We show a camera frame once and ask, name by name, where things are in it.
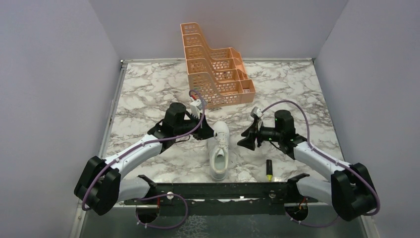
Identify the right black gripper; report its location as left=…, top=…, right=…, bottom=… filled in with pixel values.
left=237, top=119, right=282, bottom=151

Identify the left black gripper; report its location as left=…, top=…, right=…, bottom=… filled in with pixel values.
left=174, top=112, right=217, bottom=140

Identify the white sneaker shoe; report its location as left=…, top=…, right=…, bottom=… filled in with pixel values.
left=207, top=121, right=230, bottom=181

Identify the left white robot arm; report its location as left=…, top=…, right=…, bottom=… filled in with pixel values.
left=74, top=99, right=214, bottom=216

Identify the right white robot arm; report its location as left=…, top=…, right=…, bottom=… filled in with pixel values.
left=237, top=107, right=380, bottom=221

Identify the black yellow highlighter marker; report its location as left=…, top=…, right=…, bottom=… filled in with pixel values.
left=265, top=159, right=273, bottom=182

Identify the orange plastic file organizer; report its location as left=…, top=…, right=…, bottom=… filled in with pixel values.
left=180, top=22, right=256, bottom=108

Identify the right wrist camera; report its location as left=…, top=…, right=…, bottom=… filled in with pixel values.
left=250, top=107, right=263, bottom=119

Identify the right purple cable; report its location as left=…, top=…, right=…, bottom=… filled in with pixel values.
left=261, top=100, right=381, bottom=228

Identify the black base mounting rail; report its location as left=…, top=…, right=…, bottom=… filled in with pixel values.
left=124, top=182, right=315, bottom=216

